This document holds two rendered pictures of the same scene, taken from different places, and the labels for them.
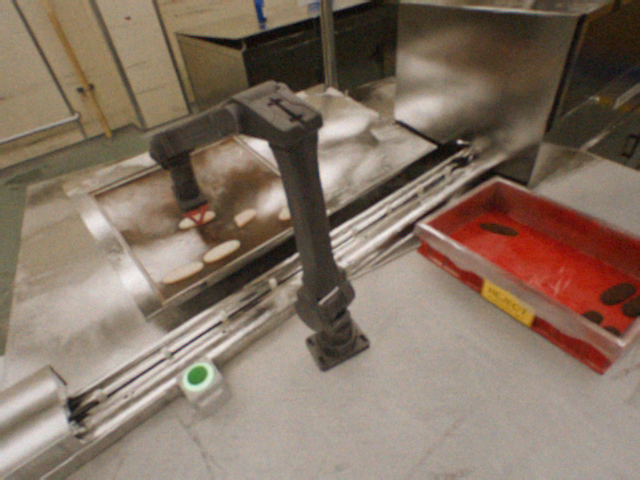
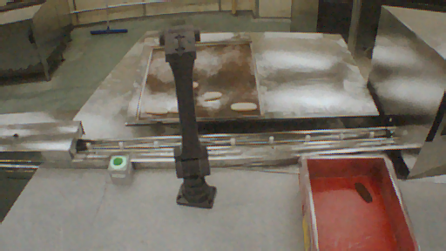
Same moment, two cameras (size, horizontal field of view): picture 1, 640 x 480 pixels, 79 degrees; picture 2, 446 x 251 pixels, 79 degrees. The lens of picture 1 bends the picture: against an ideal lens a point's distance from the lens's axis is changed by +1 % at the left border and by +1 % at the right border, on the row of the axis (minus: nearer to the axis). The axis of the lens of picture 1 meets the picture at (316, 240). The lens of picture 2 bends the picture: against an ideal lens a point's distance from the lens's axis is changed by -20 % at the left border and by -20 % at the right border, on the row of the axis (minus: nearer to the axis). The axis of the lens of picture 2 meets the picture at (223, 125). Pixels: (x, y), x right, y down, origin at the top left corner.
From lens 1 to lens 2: 0.50 m
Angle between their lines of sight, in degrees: 27
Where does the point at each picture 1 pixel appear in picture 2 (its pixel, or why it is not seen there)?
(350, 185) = (295, 109)
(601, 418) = not seen: outside the picture
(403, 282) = (269, 189)
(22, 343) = (88, 107)
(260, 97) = (177, 32)
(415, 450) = not seen: outside the picture
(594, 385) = not seen: outside the picture
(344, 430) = (158, 232)
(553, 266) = (366, 233)
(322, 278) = (184, 147)
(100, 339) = (109, 123)
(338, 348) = (187, 195)
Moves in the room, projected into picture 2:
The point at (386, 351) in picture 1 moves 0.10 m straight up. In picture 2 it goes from (216, 216) to (215, 197)
